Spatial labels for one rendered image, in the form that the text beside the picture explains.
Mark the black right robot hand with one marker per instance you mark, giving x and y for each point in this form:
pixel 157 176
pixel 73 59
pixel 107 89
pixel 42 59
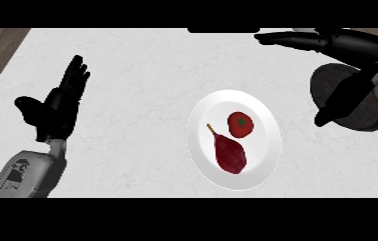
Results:
pixel 352 46

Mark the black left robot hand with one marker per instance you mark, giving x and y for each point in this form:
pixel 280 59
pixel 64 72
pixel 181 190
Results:
pixel 58 113

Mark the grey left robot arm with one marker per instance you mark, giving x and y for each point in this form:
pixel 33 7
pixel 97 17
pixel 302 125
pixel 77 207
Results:
pixel 30 171

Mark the dark grey pan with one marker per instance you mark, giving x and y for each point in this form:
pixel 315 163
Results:
pixel 326 85

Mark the red tomato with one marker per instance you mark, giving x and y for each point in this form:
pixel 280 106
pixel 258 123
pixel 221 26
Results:
pixel 241 125

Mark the white oval plate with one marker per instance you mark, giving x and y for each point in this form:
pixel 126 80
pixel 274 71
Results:
pixel 261 165

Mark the dark red pear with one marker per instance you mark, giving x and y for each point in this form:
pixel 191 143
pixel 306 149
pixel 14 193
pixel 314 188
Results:
pixel 231 155

